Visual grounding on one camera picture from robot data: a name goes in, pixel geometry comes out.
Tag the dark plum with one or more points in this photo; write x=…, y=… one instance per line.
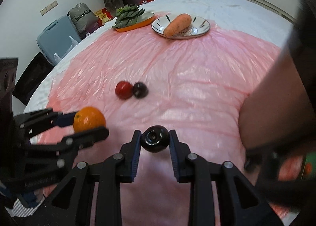
x=155, y=139
x=140, y=90

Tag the orange mandarin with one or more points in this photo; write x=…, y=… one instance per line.
x=88, y=118

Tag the white bed sheet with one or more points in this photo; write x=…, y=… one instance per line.
x=240, y=15

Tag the wall switch panel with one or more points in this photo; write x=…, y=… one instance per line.
x=49, y=7

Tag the grey shopping bag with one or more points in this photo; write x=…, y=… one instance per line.
x=82, y=17

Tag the white striped plate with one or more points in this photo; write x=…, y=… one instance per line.
x=199, y=26

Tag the dark plum on sheet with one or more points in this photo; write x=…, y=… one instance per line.
x=140, y=90

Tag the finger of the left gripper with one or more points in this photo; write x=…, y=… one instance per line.
x=76, y=141
x=31, y=124

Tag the orange plate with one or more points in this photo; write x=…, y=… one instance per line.
x=145, y=19

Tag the pink plastic sheet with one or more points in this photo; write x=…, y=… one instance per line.
x=196, y=87

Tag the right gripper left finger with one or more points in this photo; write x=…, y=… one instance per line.
x=70, y=203

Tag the black chair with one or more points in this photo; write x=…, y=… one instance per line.
x=31, y=78

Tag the carrot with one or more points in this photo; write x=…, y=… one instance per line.
x=180, y=23

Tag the blue suitcase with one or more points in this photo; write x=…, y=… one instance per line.
x=58, y=39

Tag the green rectangular tray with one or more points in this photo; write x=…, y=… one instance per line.
x=309, y=166

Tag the green leafy vegetables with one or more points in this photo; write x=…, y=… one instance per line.
x=127, y=16

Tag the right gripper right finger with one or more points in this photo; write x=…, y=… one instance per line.
x=238, y=200

